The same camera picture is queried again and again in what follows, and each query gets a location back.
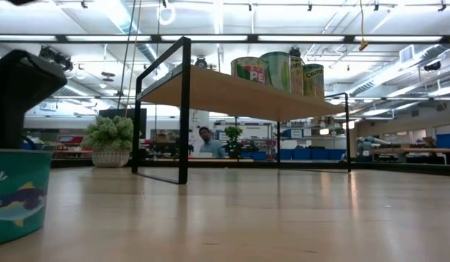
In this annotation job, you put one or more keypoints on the teal fish can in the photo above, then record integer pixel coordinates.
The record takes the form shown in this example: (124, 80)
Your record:
(17, 196)

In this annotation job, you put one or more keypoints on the tan label can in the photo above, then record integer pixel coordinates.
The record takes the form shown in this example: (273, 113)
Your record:
(297, 78)

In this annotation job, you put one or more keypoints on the black ceiling spotlight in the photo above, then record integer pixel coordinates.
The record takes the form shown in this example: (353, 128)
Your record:
(201, 62)

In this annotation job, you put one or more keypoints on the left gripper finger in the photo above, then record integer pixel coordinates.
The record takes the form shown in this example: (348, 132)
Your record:
(17, 120)

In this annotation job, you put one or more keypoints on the wooden shelf black metal frame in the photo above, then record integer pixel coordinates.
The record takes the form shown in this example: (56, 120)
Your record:
(225, 94)

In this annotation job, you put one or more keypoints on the green peas can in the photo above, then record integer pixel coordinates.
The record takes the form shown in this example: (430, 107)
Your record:
(247, 71)

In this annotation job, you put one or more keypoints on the yellow-green carrots can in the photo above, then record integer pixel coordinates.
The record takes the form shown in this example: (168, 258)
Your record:
(313, 83)

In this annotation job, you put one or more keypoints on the wooden workbench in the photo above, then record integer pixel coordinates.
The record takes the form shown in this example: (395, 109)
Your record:
(410, 150)

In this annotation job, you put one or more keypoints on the black overhead crossbar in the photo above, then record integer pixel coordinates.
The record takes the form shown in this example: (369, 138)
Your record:
(252, 38)

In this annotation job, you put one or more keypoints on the blue storage bin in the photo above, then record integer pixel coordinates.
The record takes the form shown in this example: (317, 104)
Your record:
(447, 140)
(259, 155)
(290, 154)
(334, 154)
(311, 154)

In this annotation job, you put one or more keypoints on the small background potted plant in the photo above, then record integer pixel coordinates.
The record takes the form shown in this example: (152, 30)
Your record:
(233, 132)

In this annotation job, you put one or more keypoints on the black overhead camera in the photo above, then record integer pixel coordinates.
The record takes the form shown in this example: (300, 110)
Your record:
(295, 52)

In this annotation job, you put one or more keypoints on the green plant white pot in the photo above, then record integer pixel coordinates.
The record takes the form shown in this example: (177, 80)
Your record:
(108, 134)

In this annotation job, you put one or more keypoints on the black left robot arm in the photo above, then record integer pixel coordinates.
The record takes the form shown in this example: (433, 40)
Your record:
(21, 1)

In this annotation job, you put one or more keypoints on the green label can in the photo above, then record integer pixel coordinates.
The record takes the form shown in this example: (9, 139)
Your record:
(277, 72)

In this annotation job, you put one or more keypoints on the person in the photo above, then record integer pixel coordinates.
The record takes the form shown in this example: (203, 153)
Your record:
(210, 145)

